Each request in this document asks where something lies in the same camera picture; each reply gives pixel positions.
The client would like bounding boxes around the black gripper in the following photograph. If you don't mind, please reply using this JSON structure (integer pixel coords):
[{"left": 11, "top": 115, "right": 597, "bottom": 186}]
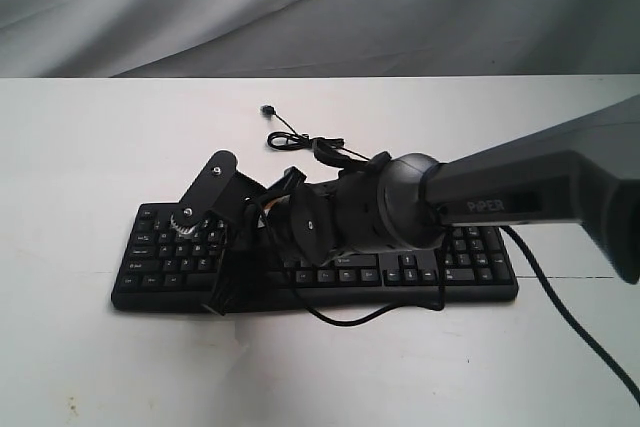
[{"left": 201, "top": 201, "right": 273, "bottom": 315}]

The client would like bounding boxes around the black Acer keyboard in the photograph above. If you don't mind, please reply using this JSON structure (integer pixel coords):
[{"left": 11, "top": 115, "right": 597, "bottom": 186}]
[{"left": 111, "top": 203, "right": 519, "bottom": 314}]

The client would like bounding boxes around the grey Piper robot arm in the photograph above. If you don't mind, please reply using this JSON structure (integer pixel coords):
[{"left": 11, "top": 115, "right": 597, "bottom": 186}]
[{"left": 204, "top": 97, "right": 639, "bottom": 314}]

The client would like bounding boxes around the grey backdrop cloth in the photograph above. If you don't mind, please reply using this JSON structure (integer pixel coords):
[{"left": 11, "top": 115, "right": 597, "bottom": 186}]
[{"left": 1, "top": 0, "right": 639, "bottom": 78}]

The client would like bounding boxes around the black keyboard USB cable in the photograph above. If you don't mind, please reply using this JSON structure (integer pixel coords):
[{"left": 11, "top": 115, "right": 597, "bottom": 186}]
[{"left": 259, "top": 104, "right": 374, "bottom": 163}]

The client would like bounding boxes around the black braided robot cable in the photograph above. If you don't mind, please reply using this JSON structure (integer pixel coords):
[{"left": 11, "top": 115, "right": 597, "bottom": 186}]
[{"left": 244, "top": 139, "right": 640, "bottom": 427}]

